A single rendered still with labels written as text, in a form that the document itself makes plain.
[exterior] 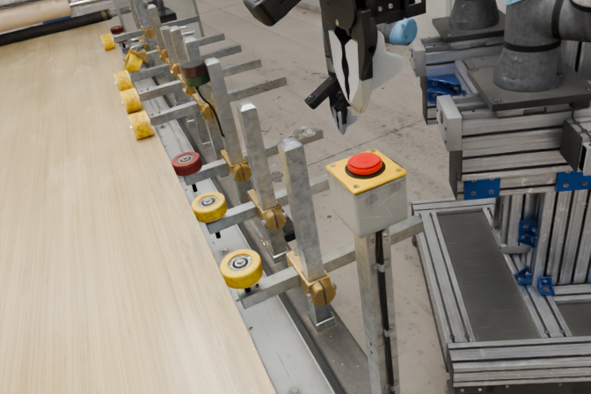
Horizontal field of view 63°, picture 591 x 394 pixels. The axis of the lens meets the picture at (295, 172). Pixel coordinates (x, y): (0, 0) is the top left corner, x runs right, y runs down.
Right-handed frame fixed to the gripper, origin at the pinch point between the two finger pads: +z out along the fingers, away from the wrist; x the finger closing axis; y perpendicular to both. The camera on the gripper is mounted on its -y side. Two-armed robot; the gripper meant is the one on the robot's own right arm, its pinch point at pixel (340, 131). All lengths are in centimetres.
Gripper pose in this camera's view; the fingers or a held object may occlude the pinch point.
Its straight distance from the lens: 152.9
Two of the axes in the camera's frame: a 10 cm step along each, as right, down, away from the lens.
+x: -4.0, -4.3, 8.1
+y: 9.1, -3.3, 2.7
